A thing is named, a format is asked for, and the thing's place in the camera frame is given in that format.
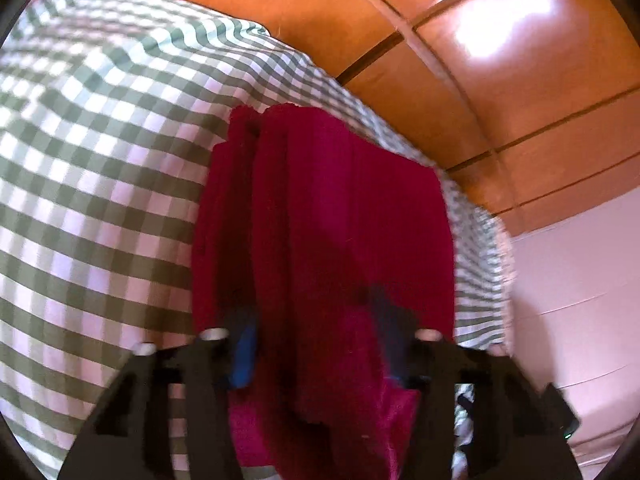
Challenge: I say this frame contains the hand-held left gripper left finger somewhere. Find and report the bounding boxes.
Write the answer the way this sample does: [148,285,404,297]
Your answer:
[57,305,261,480]

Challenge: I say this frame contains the red cloth garment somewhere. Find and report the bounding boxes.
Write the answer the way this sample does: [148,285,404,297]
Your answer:
[190,102,458,480]

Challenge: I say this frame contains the green checked bed sheet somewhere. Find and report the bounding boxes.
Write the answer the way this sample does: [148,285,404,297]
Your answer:
[0,0,515,480]

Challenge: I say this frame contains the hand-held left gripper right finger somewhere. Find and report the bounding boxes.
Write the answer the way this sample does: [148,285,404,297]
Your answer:
[365,285,584,480]

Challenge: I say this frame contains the orange wooden panelled wardrobe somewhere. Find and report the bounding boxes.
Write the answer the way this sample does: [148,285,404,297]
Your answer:
[47,0,640,238]

